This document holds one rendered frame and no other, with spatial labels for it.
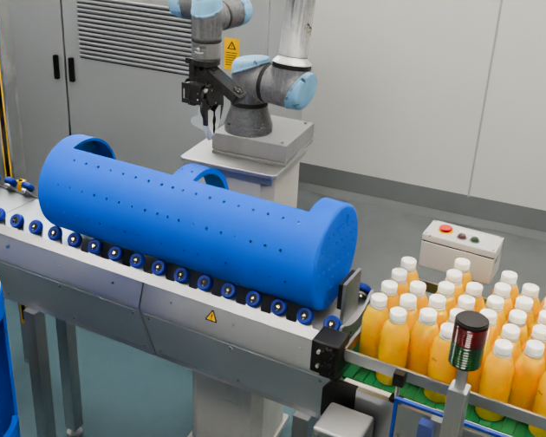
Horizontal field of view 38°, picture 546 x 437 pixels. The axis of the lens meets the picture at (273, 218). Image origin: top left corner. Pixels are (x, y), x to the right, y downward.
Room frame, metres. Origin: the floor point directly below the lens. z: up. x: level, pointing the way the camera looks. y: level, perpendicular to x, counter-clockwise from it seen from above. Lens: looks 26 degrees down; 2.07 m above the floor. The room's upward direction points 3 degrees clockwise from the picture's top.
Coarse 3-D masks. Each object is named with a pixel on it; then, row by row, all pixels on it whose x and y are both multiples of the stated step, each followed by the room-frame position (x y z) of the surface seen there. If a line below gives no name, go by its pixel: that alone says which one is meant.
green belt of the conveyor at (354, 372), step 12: (348, 372) 1.55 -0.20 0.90; (360, 372) 1.56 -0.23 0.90; (372, 372) 1.56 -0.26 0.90; (372, 384) 1.51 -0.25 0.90; (384, 384) 1.51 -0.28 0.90; (408, 384) 1.52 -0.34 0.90; (408, 396) 1.47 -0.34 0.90; (420, 396) 1.47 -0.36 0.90; (444, 408) 1.44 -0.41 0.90; (468, 408) 1.44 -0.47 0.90; (468, 420) 1.40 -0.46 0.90; (480, 420) 1.40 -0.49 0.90; (504, 420) 1.41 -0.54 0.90; (504, 432) 1.37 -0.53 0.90; (516, 432) 1.37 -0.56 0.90; (528, 432) 1.37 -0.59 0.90
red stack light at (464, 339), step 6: (456, 324) 1.25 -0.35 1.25; (456, 330) 1.25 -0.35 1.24; (462, 330) 1.24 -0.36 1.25; (468, 330) 1.23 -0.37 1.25; (486, 330) 1.24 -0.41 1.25; (456, 336) 1.24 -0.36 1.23; (462, 336) 1.24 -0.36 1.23; (468, 336) 1.23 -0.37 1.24; (474, 336) 1.23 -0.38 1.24; (480, 336) 1.23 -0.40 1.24; (486, 336) 1.24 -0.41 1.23; (456, 342) 1.24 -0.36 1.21; (462, 342) 1.23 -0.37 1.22; (468, 342) 1.23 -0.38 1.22; (474, 342) 1.23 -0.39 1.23; (480, 342) 1.23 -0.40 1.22; (468, 348) 1.23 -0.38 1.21; (474, 348) 1.23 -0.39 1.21; (480, 348) 1.23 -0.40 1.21
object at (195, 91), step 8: (192, 64) 1.93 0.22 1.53; (200, 64) 1.90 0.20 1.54; (208, 64) 1.90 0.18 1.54; (216, 64) 1.92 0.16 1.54; (192, 72) 1.93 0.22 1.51; (200, 72) 1.93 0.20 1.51; (192, 80) 1.93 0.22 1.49; (200, 80) 1.93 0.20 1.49; (192, 88) 1.91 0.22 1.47; (200, 88) 1.90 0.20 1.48; (208, 88) 1.90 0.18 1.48; (216, 88) 1.93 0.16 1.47; (192, 96) 1.92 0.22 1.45; (200, 96) 1.90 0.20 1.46; (208, 96) 1.89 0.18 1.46; (216, 96) 1.93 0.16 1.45; (192, 104) 1.92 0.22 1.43; (200, 104) 1.91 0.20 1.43; (208, 104) 1.90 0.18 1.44; (216, 104) 1.94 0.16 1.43
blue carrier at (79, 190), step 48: (96, 144) 2.25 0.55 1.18; (48, 192) 2.02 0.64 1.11; (96, 192) 1.96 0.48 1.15; (144, 192) 1.91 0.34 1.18; (192, 192) 1.87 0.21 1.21; (144, 240) 1.88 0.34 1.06; (192, 240) 1.80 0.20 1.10; (240, 240) 1.75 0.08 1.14; (288, 240) 1.70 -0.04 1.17; (336, 240) 1.76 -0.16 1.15; (288, 288) 1.68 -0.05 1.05; (336, 288) 1.79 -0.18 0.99
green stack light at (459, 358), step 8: (456, 344) 1.24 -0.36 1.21; (456, 352) 1.24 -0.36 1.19; (464, 352) 1.23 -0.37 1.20; (472, 352) 1.23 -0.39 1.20; (480, 352) 1.23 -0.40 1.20; (448, 360) 1.26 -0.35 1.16; (456, 360) 1.24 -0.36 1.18; (464, 360) 1.23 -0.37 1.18; (472, 360) 1.23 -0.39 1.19; (480, 360) 1.24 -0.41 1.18; (456, 368) 1.23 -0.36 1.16; (464, 368) 1.23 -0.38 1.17; (472, 368) 1.23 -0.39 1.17
